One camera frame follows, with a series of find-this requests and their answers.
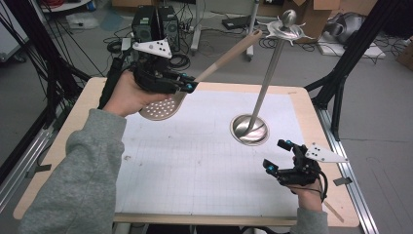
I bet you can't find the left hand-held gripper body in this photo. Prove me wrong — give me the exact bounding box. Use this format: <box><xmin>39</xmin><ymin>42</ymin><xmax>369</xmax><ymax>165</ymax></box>
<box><xmin>131</xmin><ymin>38</ymin><xmax>181</xmax><ymax>96</ymax></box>

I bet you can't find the black tape piece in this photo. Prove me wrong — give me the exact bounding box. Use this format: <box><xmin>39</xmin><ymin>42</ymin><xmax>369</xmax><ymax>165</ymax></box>
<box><xmin>24</xmin><ymin>163</ymin><xmax>53</xmax><ymax>178</ymax></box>
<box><xmin>332</xmin><ymin>176</ymin><xmax>354</xmax><ymax>187</ymax></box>

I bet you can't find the thin wooden strip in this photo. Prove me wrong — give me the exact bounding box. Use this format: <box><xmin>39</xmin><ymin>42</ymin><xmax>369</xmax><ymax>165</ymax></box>
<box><xmin>323</xmin><ymin>200</ymin><xmax>346</xmax><ymax>224</ymax></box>

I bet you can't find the white stand leg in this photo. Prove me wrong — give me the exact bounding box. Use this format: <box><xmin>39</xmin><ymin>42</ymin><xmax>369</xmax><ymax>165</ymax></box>
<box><xmin>190</xmin><ymin>0</ymin><xmax>205</xmax><ymax>57</ymax></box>
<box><xmin>244</xmin><ymin>0</ymin><xmax>261</xmax><ymax>61</ymax></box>

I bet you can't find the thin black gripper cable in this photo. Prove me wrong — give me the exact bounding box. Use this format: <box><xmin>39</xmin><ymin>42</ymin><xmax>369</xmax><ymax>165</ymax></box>
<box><xmin>316</xmin><ymin>170</ymin><xmax>329</xmax><ymax>203</ymax></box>

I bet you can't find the white foam board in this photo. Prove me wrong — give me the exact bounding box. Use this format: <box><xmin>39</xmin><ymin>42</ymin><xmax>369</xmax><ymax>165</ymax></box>
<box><xmin>317</xmin><ymin>39</ymin><xmax>388</xmax><ymax>60</ymax></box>

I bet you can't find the steel utensil stand with hooks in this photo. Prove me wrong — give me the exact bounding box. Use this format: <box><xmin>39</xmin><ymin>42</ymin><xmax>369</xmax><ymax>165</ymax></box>
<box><xmin>229</xmin><ymin>9</ymin><xmax>316</xmax><ymax>146</ymax></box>

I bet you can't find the white grid mat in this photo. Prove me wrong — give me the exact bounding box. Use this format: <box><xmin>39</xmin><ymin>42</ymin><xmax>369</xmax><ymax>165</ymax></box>
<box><xmin>114</xmin><ymin>87</ymin><xmax>325</xmax><ymax>218</ymax></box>

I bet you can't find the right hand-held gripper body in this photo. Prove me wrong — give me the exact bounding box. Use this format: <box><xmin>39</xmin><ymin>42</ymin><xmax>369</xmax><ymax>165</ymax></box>
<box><xmin>276</xmin><ymin>142</ymin><xmax>349</xmax><ymax>187</ymax></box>

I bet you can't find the person's left hand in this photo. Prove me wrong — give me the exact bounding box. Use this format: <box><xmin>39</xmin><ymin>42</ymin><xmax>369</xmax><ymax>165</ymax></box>
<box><xmin>102</xmin><ymin>70</ymin><xmax>169</xmax><ymax>118</ymax></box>

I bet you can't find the thick black gripper cable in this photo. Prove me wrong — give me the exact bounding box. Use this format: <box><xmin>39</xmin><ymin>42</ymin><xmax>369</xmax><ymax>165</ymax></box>
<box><xmin>97</xmin><ymin>58</ymin><xmax>127</xmax><ymax>110</ymax></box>

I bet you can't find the wooden table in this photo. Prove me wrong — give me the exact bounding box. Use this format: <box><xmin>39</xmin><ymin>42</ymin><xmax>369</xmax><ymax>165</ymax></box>
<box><xmin>13</xmin><ymin>76</ymin><xmax>360</xmax><ymax>228</ymax></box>

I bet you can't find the black computer tower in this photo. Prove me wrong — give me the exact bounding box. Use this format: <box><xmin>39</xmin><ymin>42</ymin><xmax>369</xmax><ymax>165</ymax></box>
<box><xmin>157</xmin><ymin>5</ymin><xmax>181</xmax><ymax>54</ymax></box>
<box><xmin>131</xmin><ymin>4</ymin><xmax>158</xmax><ymax>45</ymax></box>

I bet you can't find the coiled black cable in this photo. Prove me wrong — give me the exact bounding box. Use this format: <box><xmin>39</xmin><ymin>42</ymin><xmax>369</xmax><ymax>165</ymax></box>
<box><xmin>169</xmin><ymin>53</ymin><xmax>191</xmax><ymax>72</ymax></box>

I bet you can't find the brown cardboard box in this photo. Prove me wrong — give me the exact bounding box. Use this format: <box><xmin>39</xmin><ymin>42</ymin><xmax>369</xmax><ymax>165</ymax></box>
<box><xmin>395</xmin><ymin>38</ymin><xmax>413</xmax><ymax>72</ymax></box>

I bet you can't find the person's right hand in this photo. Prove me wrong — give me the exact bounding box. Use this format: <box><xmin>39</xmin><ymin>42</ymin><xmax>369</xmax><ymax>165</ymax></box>
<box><xmin>286</xmin><ymin>183</ymin><xmax>325</xmax><ymax>213</ymax></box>

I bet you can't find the aluminium rail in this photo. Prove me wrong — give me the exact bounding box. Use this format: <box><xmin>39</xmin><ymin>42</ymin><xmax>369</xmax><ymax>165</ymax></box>
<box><xmin>315</xmin><ymin>106</ymin><xmax>380</xmax><ymax>234</ymax></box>
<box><xmin>0</xmin><ymin>126</ymin><xmax>56</xmax><ymax>214</ymax></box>

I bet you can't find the black frame strut with cables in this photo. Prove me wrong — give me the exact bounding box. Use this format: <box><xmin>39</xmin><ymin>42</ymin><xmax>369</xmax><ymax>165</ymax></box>
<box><xmin>0</xmin><ymin>0</ymin><xmax>93</xmax><ymax>131</ymax></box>

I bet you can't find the clear plastic bag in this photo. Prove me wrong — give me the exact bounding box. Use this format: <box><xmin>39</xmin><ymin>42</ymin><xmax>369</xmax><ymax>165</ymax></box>
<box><xmin>65</xmin><ymin>12</ymin><xmax>100</xmax><ymax>31</ymax></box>

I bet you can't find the flat black device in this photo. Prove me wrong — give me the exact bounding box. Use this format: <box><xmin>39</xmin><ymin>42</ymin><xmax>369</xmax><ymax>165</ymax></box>
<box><xmin>221</xmin><ymin>15</ymin><xmax>258</xmax><ymax>31</ymax></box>

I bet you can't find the beige slotted spoon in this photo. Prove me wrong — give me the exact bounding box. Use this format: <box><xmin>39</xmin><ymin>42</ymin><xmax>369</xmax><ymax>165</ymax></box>
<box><xmin>138</xmin><ymin>29</ymin><xmax>263</xmax><ymax>122</ymax></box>

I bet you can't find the white cabinet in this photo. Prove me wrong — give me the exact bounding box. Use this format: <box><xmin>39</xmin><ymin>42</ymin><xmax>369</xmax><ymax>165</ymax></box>
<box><xmin>0</xmin><ymin>0</ymin><xmax>29</xmax><ymax>63</ymax></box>

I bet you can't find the grey bag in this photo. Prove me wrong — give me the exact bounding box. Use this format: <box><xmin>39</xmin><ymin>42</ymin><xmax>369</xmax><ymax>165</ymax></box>
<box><xmin>324</xmin><ymin>12</ymin><xmax>366</xmax><ymax>45</ymax></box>

